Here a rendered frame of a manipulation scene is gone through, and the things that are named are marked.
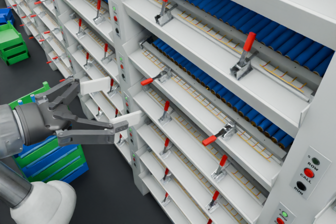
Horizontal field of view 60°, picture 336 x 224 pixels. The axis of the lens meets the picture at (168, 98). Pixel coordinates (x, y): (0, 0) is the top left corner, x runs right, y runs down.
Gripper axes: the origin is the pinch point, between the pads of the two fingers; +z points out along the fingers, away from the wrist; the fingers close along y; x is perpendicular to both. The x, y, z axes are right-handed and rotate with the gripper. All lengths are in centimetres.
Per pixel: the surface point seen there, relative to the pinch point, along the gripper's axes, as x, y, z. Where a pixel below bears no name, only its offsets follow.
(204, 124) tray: -8.6, 8.4, 20.8
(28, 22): -78, -224, 37
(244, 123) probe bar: -3.3, 16.4, 25.0
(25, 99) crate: -55, -81, -2
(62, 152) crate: -79, -62, 8
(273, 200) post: -12.0, 31.7, 21.2
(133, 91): -24.3, -30.1, 24.7
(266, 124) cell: -2.1, 20.0, 28.1
